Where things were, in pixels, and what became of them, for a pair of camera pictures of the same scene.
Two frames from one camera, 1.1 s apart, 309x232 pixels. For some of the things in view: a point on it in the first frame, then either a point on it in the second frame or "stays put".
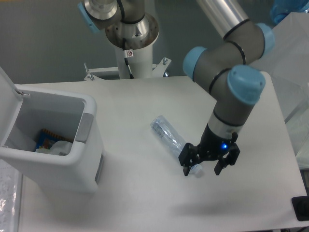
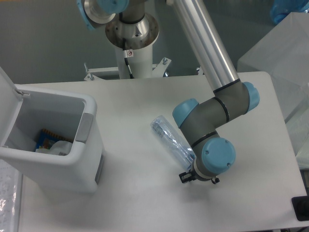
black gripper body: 211,147 -> 196,176
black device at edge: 301,205 stays put
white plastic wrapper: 61,147 stays put
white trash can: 52,137 stays put
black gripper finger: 190,155 -> 185,177
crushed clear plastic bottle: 174,141 stays put
